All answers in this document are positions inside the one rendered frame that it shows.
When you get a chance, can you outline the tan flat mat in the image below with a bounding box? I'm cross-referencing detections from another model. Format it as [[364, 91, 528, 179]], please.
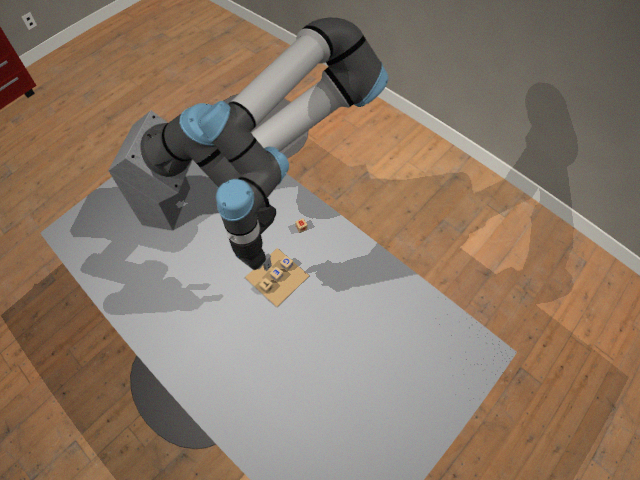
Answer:
[[245, 248, 309, 307]]

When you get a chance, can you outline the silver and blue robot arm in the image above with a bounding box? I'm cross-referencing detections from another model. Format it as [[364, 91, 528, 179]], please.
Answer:
[[140, 18, 388, 236]]

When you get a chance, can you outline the tan wooden letter block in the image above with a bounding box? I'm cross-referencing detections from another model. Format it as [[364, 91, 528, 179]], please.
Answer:
[[280, 256, 293, 271], [270, 267, 284, 282], [295, 218, 308, 233], [259, 278, 273, 294]]

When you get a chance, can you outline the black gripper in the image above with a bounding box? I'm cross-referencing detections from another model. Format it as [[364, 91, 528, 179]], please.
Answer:
[[226, 198, 277, 271]]

